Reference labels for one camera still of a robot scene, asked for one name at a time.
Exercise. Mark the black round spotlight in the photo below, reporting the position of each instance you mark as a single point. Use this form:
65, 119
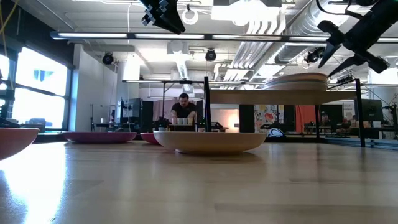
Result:
211, 55
311, 57
108, 59

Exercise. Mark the dark square monitor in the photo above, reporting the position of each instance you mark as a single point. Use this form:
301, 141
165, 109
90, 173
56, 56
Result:
371, 110

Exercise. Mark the person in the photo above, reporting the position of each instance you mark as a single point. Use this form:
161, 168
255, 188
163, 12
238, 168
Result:
183, 110

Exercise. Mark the cream white plate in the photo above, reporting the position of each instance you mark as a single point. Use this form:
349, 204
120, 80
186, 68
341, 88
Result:
210, 141

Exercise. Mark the salmon pink plate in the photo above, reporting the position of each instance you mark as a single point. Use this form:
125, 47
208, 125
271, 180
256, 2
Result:
300, 76

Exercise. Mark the floral patterned panel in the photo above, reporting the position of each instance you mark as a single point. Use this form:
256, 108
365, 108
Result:
264, 118

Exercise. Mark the tall black cabinet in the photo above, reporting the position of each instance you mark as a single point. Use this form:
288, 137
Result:
147, 115

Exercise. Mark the orange curtain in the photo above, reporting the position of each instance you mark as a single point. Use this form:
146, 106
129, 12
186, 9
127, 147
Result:
304, 115

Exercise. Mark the black metal rig frame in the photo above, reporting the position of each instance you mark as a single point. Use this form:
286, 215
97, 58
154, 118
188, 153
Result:
146, 81

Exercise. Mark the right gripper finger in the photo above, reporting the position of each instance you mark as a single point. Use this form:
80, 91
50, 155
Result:
330, 51
349, 63

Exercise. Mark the terracotta orange plate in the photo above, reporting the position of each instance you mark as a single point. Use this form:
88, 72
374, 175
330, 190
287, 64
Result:
15, 141

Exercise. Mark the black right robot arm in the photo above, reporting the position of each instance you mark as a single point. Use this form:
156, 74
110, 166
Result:
387, 12

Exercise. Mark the black and white ball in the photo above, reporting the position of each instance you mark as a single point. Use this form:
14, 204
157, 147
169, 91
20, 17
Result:
275, 133

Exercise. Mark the black flat panel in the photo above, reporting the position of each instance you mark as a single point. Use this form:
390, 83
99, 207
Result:
246, 118

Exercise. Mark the wooden shelf black metal frame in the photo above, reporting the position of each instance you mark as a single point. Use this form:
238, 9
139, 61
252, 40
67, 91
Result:
280, 97

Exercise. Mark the purple plate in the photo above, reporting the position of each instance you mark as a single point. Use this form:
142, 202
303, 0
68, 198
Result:
99, 137

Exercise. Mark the black equipment case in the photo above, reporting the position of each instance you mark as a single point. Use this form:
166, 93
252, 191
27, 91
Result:
34, 124

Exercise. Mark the black rig crossbar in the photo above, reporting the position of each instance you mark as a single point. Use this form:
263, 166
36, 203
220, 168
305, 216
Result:
208, 36

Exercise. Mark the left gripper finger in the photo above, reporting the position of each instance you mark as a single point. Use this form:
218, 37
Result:
154, 14
174, 17

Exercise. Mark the dark monitor on stand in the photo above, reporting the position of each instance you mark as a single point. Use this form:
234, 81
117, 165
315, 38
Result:
132, 109

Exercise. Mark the silver ventilation duct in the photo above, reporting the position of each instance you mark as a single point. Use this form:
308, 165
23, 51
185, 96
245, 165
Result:
298, 28

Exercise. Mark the black aluminium table frame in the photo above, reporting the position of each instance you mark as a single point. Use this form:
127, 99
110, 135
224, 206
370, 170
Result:
49, 137

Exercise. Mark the magenta plate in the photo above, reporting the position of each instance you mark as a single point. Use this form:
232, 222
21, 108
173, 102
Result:
149, 137

